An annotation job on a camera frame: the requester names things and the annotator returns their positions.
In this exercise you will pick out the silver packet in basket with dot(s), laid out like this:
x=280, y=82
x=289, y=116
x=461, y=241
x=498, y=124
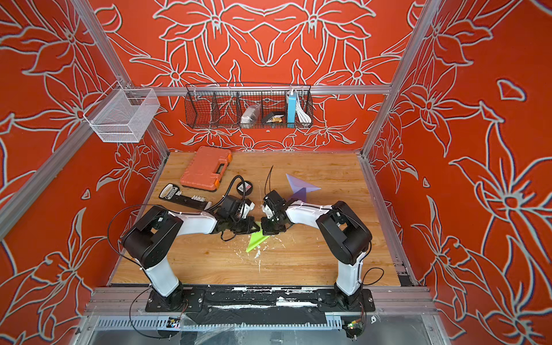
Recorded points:
x=250, y=116

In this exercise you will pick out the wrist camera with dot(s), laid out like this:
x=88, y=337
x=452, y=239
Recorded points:
x=245, y=208
x=273, y=204

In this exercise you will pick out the lime green square paper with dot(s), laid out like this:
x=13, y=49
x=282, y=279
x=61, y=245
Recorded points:
x=256, y=239

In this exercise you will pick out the dark purple square paper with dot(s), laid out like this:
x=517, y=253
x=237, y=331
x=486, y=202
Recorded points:
x=299, y=195

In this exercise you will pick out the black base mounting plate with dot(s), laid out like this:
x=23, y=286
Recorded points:
x=195, y=298

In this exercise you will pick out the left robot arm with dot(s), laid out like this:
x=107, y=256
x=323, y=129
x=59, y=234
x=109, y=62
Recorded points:
x=151, y=238

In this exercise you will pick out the black wire wall basket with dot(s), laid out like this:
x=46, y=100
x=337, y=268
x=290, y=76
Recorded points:
x=221, y=107

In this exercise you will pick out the light lavender square paper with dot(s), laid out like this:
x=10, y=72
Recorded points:
x=297, y=185

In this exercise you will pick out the light blue box in basket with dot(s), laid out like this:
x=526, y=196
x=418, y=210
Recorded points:
x=291, y=110

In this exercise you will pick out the white slotted cable duct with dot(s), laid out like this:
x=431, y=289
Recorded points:
x=171, y=323

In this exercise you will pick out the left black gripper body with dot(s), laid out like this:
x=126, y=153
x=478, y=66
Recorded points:
x=240, y=226

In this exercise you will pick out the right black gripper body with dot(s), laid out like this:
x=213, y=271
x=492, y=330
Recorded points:
x=272, y=226

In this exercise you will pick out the clear plastic wall bin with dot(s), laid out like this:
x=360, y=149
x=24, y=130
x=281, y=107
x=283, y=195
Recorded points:
x=124, y=115

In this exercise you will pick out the orange plastic tool case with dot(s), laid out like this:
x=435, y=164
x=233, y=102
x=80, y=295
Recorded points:
x=206, y=168

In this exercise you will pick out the black item in basket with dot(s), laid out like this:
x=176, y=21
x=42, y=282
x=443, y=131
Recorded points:
x=277, y=117

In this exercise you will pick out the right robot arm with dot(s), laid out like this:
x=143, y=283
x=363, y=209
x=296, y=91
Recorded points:
x=347, y=238

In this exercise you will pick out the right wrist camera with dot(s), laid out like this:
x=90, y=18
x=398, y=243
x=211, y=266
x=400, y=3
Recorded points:
x=273, y=204

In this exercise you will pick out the black round disc with label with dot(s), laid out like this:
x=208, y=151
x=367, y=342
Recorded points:
x=245, y=188

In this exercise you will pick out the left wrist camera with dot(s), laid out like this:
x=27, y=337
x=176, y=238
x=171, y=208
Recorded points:
x=245, y=208

